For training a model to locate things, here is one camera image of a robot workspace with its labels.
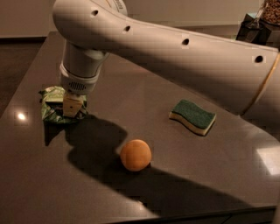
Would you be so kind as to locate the orange round fruit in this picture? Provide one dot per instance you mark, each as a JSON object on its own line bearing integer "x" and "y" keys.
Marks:
{"x": 135, "y": 155}

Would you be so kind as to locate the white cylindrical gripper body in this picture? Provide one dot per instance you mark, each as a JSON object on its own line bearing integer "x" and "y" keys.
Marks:
{"x": 78, "y": 84}

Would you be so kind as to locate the green and yellow sponge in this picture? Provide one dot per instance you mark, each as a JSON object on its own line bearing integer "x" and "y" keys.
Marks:
{"x": 195, "y": 118}

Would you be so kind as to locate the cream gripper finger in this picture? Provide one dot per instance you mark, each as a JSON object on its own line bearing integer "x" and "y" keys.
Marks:
{"x": 72, "y": 104}

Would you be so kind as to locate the green jalapeno chip bag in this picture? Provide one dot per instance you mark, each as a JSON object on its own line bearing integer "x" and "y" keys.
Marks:
{"x": 52, "y": 106}

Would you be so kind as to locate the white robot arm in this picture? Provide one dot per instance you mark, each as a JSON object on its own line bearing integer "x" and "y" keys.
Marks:
{"x": 242, "y": 78}

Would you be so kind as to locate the clear bag of nuts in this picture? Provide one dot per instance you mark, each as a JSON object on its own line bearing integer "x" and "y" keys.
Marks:
{"x": 270, "y": 12}

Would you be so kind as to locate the black snack bag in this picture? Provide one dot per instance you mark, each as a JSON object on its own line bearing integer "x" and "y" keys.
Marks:
{"x": 257, "y": 36}

